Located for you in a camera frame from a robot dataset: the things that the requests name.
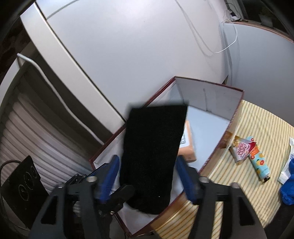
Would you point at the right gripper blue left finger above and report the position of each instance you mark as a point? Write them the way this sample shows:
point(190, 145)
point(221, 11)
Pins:
point(106, 175)

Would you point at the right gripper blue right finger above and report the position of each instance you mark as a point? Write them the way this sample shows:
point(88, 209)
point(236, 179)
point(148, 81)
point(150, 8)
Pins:
point(189, 178)

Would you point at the peach tissue pack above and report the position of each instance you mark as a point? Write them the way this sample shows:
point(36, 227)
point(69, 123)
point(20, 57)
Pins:
point(186, 147)

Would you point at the black cloth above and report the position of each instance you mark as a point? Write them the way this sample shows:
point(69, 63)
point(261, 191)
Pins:
point(150, 148)

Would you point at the white packet with blue print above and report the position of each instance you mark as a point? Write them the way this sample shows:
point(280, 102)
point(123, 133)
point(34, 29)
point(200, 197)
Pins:
point(285, 173)

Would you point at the blue knit cloth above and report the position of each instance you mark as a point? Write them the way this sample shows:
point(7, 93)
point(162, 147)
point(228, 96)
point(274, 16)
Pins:
point(287, 189)

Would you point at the pink snack sachet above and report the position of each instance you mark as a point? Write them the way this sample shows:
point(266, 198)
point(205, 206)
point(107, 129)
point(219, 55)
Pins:
point(241, 148)

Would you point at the fruit print cream tube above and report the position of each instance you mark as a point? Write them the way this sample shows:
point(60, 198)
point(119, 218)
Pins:
point(257, 159)

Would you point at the dark red storage box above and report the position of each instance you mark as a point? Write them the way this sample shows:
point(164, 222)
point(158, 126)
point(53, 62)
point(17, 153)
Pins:
point(213, 113)

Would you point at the yellow striped tablecloth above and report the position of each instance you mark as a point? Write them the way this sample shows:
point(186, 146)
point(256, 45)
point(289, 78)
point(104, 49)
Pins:
point(272, 135)

